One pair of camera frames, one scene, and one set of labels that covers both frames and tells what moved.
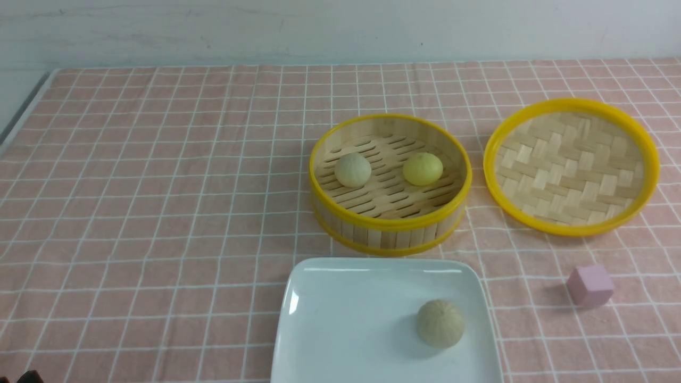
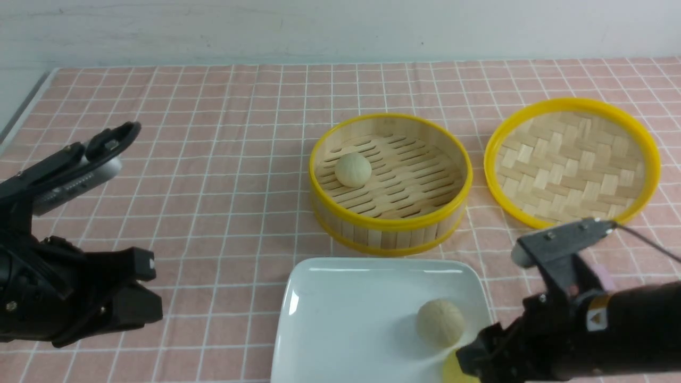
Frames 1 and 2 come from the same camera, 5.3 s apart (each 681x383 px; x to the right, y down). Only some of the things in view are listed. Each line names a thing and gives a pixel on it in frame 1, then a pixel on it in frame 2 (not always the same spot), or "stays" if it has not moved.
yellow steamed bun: (423, 169) to (452, 372)
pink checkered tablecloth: (149, 217) stays
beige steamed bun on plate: (440, 323) stays
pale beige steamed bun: (352, 170) stays
